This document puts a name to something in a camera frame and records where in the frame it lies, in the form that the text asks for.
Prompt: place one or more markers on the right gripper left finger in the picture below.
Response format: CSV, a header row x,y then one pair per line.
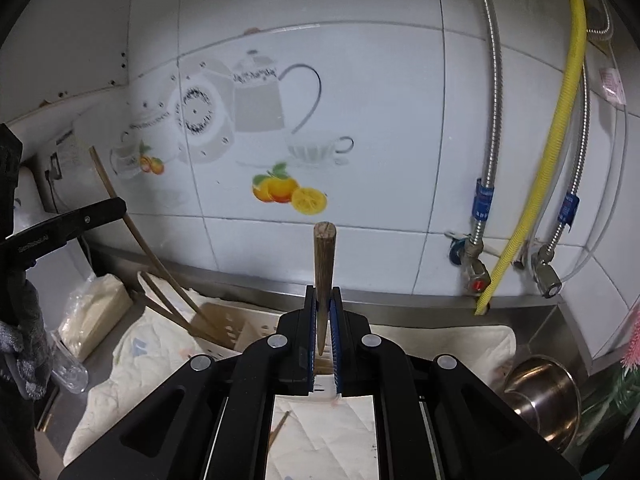
x,y
279,364

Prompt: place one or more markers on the clear glass mug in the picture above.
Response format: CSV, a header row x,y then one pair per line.
x,y
67,370

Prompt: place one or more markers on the steel pot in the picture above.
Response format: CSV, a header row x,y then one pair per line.
x,y
543,393

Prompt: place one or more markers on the wooden chopstick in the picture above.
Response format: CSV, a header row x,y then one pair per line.
x,y
324,255
277,429
159,267
171,313
176,301

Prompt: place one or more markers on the red handle water valve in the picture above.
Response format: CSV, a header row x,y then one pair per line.
x,y
464,252

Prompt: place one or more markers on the wall power socket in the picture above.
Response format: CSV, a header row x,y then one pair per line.
x,y
55,168

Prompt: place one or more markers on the chrome angle valve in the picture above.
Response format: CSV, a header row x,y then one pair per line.
x,y
537,261

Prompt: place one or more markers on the beige plastic utensil holder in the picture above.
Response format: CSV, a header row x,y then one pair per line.
x,y
233,326

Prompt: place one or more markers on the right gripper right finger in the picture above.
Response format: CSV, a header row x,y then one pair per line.
x,y
367,364

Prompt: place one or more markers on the green plastic utensil rack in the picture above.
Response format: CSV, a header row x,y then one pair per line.
x,y
608,419

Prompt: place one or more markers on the grey gloved left hand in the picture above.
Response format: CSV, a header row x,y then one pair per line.
x,y
26,359

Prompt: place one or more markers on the pink bottle brush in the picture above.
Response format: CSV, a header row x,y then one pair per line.
x,y
631,359

